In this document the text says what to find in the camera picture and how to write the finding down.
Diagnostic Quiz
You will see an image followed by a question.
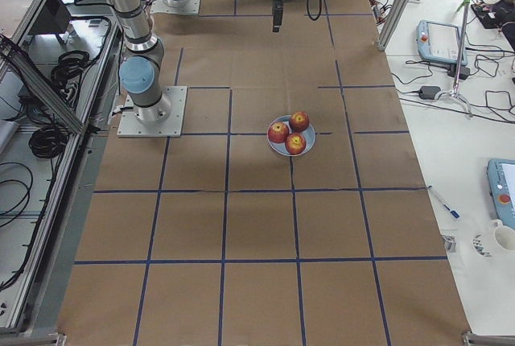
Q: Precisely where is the black power adapter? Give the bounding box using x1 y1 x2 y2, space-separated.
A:
418 85 441 100

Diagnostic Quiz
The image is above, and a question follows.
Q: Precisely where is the white mug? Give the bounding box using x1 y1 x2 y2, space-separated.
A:
472 219 514 257

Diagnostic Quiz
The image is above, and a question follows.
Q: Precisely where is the aluminium frame post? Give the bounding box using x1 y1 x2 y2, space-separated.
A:
376 0 409 51

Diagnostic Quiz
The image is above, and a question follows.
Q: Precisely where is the teach pendant near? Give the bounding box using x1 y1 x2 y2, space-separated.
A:
487 159 515 229

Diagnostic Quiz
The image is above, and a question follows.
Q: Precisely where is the teach pendant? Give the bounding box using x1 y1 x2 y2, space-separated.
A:
416 20 460 64
487 159 515 229

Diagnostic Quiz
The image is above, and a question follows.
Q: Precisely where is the aluminium side frame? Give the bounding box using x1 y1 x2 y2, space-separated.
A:
1 0 119 335

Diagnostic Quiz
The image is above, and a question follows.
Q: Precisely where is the red plate apple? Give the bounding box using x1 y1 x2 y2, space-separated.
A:
267 122 290 144
285 133 307 155
288 111 310 133

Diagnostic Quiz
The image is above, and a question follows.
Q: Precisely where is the light blue plate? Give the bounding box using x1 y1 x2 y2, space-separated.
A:
266 114 316 157

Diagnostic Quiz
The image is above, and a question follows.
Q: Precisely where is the silver tripod stand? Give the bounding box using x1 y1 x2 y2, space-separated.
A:
435 0 474 118

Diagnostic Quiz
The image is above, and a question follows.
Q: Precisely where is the blue white pen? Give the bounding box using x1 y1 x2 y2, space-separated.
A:
427 185 460 220

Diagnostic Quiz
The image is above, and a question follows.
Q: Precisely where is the red plate apple left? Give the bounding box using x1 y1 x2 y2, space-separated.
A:
267 122 290 144

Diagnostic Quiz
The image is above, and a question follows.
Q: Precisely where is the teach pendant far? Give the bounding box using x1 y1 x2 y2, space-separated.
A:
416 20 460 64

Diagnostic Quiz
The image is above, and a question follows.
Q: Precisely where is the red plate apple front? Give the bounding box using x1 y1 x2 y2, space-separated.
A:
285 133 307 155

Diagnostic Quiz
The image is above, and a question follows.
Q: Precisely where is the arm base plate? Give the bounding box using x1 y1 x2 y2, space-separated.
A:
117 86 187 138
150 0 200 15

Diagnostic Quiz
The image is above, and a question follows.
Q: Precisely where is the red plate apple back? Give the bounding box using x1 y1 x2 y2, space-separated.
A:
288 111 310 133

